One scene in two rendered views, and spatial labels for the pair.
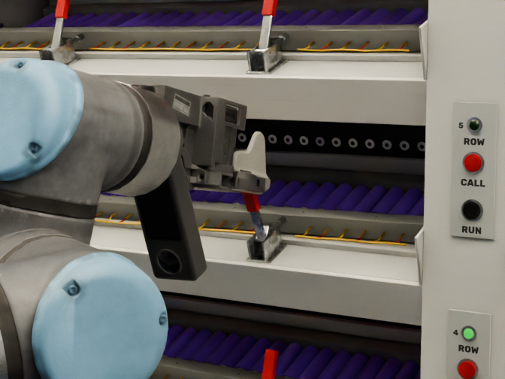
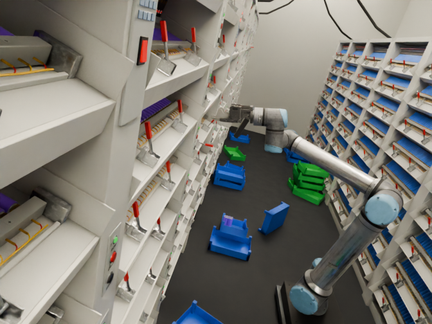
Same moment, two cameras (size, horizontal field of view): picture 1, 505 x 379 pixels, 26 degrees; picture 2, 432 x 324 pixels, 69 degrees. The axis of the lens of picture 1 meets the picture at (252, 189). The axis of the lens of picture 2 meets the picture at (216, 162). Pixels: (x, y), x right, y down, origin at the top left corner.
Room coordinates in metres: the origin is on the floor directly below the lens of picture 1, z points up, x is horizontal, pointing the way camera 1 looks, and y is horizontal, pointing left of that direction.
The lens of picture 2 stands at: (1.74, 1.43, 1.41)
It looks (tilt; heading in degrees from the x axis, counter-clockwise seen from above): 22 degrees down; 243
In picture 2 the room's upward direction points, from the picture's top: 14 degrees clockwise
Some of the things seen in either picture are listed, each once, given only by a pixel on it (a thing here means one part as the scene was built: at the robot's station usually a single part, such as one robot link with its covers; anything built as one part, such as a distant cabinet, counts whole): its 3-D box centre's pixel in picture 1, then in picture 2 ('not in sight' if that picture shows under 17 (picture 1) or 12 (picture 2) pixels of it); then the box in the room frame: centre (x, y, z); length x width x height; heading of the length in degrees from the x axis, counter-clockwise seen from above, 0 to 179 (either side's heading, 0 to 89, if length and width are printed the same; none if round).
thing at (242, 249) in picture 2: not in sight; (230, 242); (0.63, -0.19, 0.04); 0.30 x 0.20 x 0.08; 150
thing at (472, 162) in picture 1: (473, 162); not in sight; (0.98, -0.20, 1.05); 0.02 x 0.01 x 0.02; 60
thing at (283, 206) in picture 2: not in sight; (274, 217); (0.14, -0.40, 0.10); 0.30 x 0.08 x 0.20; 28
